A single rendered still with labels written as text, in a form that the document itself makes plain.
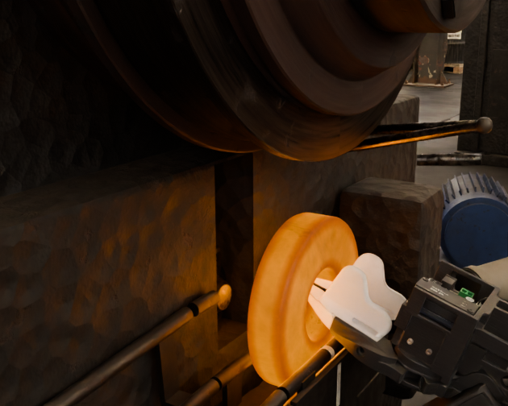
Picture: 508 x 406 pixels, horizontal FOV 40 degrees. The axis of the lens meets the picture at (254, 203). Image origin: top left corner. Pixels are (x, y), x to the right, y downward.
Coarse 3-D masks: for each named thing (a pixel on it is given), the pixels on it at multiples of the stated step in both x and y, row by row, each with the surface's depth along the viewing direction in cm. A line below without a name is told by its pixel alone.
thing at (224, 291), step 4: (216, 272) 65; (220, 276) 65; (220, 280) 64; (224, 280) 64; (220, 284) 64; (224, 284) 64; (228, 284) 64; (220, 288) 63; (224, 288) 64; (228, 288) 64; (220, 292) 63; (224, 292) 64; (228, 292) 64; (220, 296) 63; (224, 296) 64; (228, 296) 65; (220, 300) 63; (224, 300) 64; (228, 300) 65; (220, 304) 64; (224, 304) 64; (228, 304) 65; (220, 308) 64; (224, 308) 64
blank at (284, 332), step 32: (288, 224) 60; (320, 224) 59; (288, 256) 57; (320, 256) 60; (352, 256) 66; (256, 288) 57; (288, 288) 56; (256, 320) 57; (288, 320) 56; (320, 320) 65; (256, 352) 57; (288, 352) 57
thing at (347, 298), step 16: (352, 272) 57; (320, 288) 62; (336, 288) 58; (352, 288) 58; (320, 304) 59; (336, 304) 59; (352, 304) 58; (368, 304) 57; (352, 320) 58; (368, 320) 57; (384, 320) 57; (368, 336) 57
